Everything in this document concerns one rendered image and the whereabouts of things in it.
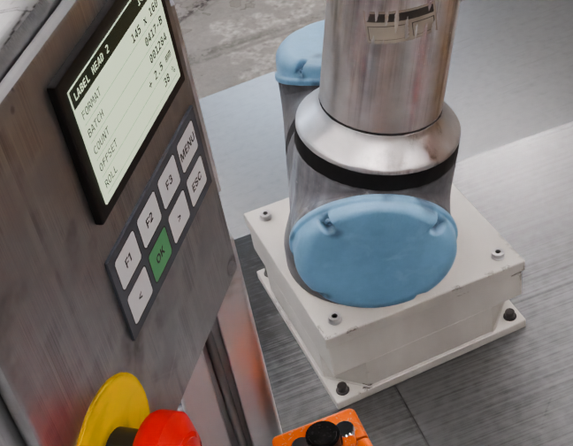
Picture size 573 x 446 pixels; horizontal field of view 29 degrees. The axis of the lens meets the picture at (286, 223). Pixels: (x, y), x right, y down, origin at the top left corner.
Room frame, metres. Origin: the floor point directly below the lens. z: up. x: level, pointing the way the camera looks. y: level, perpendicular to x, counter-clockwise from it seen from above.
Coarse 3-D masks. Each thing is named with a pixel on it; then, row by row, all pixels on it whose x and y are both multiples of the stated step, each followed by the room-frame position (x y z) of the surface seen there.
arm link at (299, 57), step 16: (304, 32) 0.78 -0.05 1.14; (320, 32) 0.77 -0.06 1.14; (288, 48) 0.75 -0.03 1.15; (304, 48) 0.75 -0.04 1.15; (320, 48) 0.74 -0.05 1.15; (288, 64) 0.73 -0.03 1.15; (304, 64) 0.72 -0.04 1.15; (320, 64) 0.71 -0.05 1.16; (288, 80) 0.72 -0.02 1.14; (304, 80) 0.71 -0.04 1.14; (288, 96) 0.73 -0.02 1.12; (304, 96) 0.71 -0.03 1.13; (288, 112) 0.72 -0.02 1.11; (288, 128) 0.70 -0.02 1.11
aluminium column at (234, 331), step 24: (240, 288) 0.37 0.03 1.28; (240, 312) 0.36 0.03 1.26; (216, 336) 0.37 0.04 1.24; (240, 336) 0.36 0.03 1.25; (240, 360) 0.36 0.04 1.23; (192, 384) 0.36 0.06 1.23; (216, 384) 0.37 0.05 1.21; (240, 384) 0.36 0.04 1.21; (264, 384) 0.37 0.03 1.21; (192, 408) 0.36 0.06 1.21; (216, 408) 0.36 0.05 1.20; (240, 408) 0.37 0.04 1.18; (264, 408) 0.36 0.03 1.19; (216, 432) 0.36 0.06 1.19; (264, 432) 0.36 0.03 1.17
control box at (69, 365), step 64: (0, 0) 0.31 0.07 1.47; (64, 0) 0.31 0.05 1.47; (0, 64) 0.28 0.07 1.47; (0, 128) 0.26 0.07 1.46; (0, 192) 0.25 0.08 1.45; (64, 192) 0.27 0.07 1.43; (128, 192) 0.30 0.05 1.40; (0, 256) 0.24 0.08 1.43; (64, 256) 0.26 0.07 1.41; (192, 256) 0.33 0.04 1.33; (0, 320) 0.23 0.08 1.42; (64, 320) 0.25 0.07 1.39; (192, 320) 0.32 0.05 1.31; (0, 384) 0.22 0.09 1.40; (64, 384) 0.24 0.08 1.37; (128, 384) 0.27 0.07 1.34
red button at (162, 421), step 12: (144, 420) 0.24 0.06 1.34; (156, 420) 0.24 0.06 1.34; (168, 420) 0.24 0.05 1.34; (180, 420) 0.25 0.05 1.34; (120, 432) 0.25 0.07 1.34; (132, 432) 0.25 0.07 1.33; (144, 432) 0.24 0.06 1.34; (156, 432) 0.24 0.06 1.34; (168, 432) 0.24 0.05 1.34; (180, 432) 0.24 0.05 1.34; (192, 432) 0.24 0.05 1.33; (108, 444) 0.24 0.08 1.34; (120, 444) 0.24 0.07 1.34; (132, 444) 0.24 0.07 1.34; (144, 444) 0.23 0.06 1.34; (156, 444) 0.23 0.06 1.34; (168, 444) 0.23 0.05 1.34; (180, 444) 0.24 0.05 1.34; (192, 444) 0.24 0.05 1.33
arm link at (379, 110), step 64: (384, 0) 0.58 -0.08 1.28; (448, 0) 0.58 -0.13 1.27; (384, 64) 0.58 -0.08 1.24; (448, 64) 0.60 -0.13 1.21; (320, 128) 0.60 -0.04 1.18; (384, 128) 0.57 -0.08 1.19; (448, 128) 0.59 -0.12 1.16; (320, 192) 0.58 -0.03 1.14; (384, 192) 0.56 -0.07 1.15; (448, 192) 0.58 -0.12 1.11; (320, 256) 0.55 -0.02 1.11; (384, 256) 0.55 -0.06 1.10; (448, 256) 0.54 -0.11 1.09
